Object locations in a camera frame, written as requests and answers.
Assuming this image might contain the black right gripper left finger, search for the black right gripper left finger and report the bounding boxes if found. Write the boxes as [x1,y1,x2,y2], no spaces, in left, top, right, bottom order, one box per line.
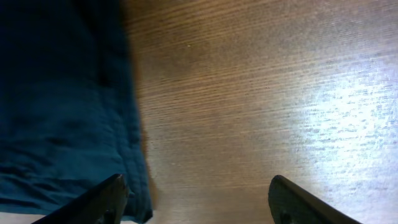
[32,174,129,224]

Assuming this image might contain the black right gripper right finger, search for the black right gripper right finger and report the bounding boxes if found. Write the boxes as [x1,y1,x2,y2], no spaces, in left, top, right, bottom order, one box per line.
[268,175,360,224]

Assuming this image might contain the dark blue shorts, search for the dark blue shorts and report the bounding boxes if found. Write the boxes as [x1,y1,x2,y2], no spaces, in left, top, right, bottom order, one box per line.
[1,0,152,223]

